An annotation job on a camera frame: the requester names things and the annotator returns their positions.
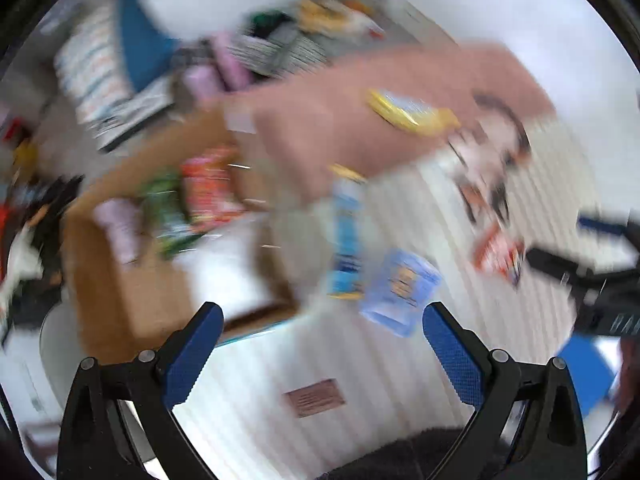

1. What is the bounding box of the lilac plush cloth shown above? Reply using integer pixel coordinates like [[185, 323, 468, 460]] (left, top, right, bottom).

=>
[[93, 197, 142, 266]]

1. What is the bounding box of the pink suitcase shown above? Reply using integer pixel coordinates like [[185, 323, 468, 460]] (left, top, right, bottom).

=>
[[180, 32, 253, 107]]

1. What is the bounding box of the blue folded blanket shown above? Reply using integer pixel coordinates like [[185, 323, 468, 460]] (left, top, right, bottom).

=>
[[117, 0, 178, 93]]

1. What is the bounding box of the white goose plush toy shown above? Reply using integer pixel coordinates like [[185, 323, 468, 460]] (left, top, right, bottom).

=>
[[0, 226, 43, 321]]

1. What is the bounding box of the patterned tote bag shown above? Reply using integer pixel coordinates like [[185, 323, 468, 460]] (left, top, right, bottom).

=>
[[230, 10, 330, 79]]

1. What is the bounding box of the folding cot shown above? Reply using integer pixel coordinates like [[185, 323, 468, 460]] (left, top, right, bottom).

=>
[[91, 75, 175, 153]]

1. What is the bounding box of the light blue cat tissue pack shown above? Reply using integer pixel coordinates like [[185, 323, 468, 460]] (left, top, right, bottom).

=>
[[359, 249, 442, 338]]

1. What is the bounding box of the green snack packet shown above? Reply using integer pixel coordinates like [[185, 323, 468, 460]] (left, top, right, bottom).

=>
[[139, 169, 203, 259]]

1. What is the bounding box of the red snack packet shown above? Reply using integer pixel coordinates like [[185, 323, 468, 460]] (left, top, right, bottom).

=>
[[180, 144, 245, 233]]

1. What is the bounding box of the open cardboard box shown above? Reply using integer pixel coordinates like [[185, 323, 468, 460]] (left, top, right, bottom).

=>
[[63, 106, 305, 364]]

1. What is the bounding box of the orange snack packet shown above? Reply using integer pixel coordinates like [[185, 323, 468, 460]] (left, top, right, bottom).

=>
[[473, 221, 525, 287]]

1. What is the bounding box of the black fleece garment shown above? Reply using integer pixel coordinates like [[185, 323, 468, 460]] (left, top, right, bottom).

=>
[[319, 428, 462, 480]]

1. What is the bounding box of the black cart with clutter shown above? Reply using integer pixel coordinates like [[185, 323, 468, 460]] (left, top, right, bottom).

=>
[[1, 174, 85, 335]]

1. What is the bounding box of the yellow banana-shaped sponge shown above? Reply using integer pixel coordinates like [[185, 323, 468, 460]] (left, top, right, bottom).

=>
[[367, 90, 461, 136]]

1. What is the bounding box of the blue tube packet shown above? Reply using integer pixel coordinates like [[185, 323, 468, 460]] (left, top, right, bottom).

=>
[[330, 164, 366, 299]]

